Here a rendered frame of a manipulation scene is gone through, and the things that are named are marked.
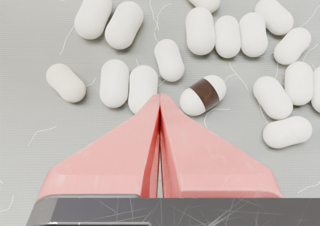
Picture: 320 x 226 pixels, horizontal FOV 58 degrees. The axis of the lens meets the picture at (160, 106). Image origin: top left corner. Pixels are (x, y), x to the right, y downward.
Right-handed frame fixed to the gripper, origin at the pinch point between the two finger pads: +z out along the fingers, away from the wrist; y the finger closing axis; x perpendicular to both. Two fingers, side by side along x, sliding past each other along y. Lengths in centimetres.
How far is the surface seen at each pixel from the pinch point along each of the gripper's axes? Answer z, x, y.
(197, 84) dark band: 6.9, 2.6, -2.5
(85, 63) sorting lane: 9.8, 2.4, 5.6
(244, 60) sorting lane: 10.0, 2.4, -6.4
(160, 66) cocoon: 8.3, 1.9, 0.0
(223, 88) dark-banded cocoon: 6.7, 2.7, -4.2
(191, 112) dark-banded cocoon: 5.7, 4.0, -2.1
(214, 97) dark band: 6.2, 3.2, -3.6
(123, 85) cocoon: 6.9, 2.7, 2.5
